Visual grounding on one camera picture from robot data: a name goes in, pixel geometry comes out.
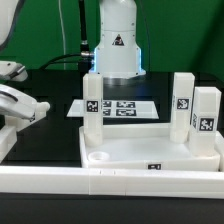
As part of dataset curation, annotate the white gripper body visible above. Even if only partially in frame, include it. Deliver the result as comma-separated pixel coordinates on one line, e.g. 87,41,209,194
0,84,37,119

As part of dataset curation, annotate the white desk top tray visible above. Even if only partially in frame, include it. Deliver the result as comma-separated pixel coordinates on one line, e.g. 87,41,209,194
79,123,221,172

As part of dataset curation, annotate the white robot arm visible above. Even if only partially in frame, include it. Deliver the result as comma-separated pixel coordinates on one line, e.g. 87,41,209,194
0,0,146,85

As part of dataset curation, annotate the fiducial marker sheet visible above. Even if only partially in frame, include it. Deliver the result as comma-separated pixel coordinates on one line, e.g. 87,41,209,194
67,99,159,119

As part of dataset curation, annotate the white cable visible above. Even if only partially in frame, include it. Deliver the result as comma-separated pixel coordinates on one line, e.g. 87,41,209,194
58,0,68,70

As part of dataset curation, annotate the black cable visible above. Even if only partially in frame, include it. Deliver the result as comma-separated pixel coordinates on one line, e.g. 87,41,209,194
39,0,96,70

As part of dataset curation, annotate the white U-shaped fence frame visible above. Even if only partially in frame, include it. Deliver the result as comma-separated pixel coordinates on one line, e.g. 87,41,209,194
0,133,224,199

